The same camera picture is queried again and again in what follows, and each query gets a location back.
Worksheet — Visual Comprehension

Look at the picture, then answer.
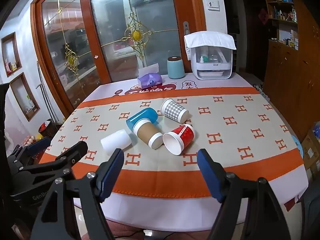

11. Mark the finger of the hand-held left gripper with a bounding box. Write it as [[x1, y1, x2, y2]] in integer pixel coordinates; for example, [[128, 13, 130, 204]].
[[7, 136, 52, 167], [24, 141, 89, 180]]

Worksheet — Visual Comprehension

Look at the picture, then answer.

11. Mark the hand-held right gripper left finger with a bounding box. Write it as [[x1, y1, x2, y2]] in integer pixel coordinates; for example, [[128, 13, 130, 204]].
[[30, 148, 125, 240]]

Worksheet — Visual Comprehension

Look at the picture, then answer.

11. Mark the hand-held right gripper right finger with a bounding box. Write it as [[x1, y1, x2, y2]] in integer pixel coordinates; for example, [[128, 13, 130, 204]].
[[196, 148, 292, 240]]

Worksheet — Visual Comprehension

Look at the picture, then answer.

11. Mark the white plastic cup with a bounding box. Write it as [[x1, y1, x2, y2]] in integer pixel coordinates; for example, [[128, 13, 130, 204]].
[[100, 129, 132, 153]]

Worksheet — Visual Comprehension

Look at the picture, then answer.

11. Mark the red paper cup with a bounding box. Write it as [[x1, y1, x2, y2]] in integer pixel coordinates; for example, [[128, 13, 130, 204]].
[[163, 124, 195, 155]]

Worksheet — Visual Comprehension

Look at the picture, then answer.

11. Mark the brown paper cup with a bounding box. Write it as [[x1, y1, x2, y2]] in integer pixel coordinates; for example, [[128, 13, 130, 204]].
[[133, 120, 165, 150]]

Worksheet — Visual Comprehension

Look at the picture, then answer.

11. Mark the blue plastic cup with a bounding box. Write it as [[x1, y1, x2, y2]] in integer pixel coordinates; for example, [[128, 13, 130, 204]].
[[126, 107, 160, 133]]

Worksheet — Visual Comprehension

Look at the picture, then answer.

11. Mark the grey checked paper cup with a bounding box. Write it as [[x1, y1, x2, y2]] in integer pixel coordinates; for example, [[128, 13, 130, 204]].
[[160, 98, 189, 123]]

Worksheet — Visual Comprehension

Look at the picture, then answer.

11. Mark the dark basket with red contents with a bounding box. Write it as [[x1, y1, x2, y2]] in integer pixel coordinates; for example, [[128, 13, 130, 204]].
[[38, 119, 63, 138]]

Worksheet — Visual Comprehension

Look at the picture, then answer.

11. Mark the orange patterned table cloth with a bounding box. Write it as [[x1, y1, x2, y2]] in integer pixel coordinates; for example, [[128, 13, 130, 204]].
[[39, 87, 307, 198]]

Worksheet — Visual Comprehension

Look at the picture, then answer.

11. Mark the white printed tablecloth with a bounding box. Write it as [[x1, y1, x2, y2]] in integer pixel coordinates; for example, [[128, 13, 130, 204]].
[[72, 71, 309, 226]]

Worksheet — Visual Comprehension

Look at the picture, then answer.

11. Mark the metal pole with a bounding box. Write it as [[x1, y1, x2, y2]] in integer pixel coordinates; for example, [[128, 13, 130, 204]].
[[36, 60, 57, 126]]

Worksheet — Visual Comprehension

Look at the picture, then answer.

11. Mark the wooden framed glass door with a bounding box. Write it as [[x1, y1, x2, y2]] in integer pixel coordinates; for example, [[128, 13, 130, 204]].
[[30, 0, 112, 118], [79, 0, 207, 84]]

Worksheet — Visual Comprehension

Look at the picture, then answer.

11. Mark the small gold door ornament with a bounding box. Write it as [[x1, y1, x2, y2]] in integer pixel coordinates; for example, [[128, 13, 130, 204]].
[[64, 42, 79, 76]]

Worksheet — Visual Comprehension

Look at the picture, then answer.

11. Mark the blue round object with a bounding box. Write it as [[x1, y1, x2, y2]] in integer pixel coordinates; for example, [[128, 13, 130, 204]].
[[292, 132, 304, 163]]

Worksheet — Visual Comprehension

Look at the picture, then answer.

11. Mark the purple tissue pack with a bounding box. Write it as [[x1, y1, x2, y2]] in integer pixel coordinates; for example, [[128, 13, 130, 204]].
[[137, 64, 162, 90]]

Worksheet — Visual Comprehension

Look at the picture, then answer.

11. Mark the cardboard box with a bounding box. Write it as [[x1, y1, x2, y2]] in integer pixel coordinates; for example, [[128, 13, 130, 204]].
[[301, 127, 320, 182]]

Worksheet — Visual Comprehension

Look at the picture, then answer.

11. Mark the dark chair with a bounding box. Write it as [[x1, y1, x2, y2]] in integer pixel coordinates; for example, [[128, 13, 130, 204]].
[[296, 180, 320, 240]]

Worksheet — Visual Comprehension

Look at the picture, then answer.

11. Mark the white countertop sterilizer box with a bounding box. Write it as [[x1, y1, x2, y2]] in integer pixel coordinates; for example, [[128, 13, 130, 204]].
[[191, 45, 233, 80]]

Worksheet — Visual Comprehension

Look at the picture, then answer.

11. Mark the teal canister with brown lid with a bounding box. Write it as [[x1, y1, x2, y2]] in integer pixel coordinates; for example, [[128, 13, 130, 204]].
[[167, 56, 185, 79]]

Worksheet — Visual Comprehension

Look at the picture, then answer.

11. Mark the wooden cabinet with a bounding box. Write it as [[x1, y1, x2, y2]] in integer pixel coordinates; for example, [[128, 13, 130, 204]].
[[262, 0, 320, 143]]

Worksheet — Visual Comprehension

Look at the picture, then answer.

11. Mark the large gold door ornament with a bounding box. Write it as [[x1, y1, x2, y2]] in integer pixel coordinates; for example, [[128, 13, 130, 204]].
[[121, 11, 153, 60]]

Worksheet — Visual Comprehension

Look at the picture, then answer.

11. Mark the white towel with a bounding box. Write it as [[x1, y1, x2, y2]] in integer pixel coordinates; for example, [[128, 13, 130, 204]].
[[184, 31, 237, 60]]

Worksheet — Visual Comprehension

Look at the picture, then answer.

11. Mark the dark door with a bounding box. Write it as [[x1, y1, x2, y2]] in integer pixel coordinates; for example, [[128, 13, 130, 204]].
[[243, 0, 270, 81]]

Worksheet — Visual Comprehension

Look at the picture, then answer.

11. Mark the wooden shelf unit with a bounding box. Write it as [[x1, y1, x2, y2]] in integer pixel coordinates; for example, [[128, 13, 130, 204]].
[[264, 0, 300, 53]]

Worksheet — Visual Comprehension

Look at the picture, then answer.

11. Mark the wooden wall niche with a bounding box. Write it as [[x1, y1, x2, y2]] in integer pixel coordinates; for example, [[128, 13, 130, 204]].
[[9, 72, 40, 122], [1, 32, 22, 77]]

